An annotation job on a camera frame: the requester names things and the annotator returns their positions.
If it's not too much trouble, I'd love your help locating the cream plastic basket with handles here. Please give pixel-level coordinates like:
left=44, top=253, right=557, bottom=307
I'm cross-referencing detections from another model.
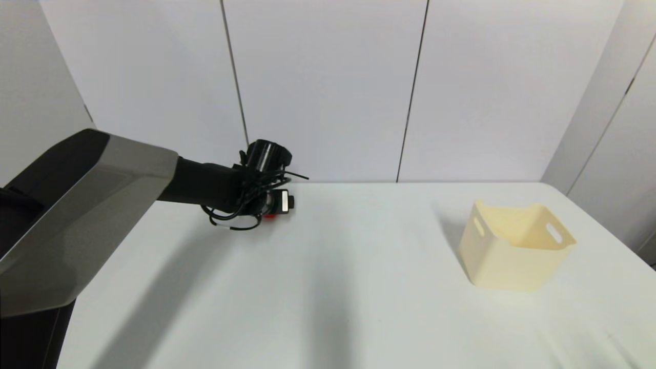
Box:
left=458, top=200, right=577, bottom=293

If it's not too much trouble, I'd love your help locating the black wrist cable bundle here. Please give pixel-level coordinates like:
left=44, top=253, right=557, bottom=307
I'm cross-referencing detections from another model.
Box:
left=201, top=149, right=310, bottom=231

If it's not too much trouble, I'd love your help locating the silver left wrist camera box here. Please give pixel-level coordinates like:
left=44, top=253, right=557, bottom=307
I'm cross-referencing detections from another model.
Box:
left=273, top=189, right=296, bottom=212

